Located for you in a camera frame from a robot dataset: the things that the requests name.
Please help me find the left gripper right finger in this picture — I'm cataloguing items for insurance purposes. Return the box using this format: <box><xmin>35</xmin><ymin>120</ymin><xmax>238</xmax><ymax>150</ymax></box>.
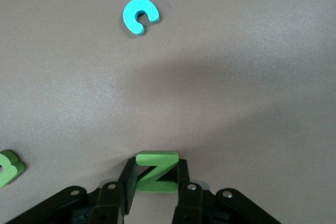
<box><xmin>172</xmin><ymin>158</ymin><xmax>283</xmax><ymax>224</ymax></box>

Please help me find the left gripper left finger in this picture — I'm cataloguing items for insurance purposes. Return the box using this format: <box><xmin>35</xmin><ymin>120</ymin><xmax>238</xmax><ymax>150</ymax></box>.
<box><xmin>5</xmin><ymin>157</ymin><xmax>138</xmax><ymax>224</ymax></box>

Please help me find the green letter N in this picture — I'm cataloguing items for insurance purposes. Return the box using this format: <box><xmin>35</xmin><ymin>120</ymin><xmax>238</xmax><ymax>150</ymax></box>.
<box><xmin>135</xmin><ymin>151</ymin><xmax>180</xmax><ymax>193</ymax></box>

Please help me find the green letter B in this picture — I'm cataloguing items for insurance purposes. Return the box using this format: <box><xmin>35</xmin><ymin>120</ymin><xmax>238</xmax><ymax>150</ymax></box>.
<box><xmin>0</xmin><ymin>150</ymin><xmax>26</xmax><ymax>189</ymax></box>

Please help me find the brown table cover sheet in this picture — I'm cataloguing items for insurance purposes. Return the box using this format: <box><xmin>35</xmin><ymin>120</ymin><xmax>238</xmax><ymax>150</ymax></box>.
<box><xmin>0</xmin><ymin>0</ymin><xmax>336</xmax><ymax>224</ymax></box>

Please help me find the cyan letter C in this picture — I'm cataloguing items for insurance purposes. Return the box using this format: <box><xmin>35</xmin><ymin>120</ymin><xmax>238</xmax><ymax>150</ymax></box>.
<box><xmin>122</xmin><ymin>0</ymin><xmax>160</xmax><ymax>36</ymax></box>

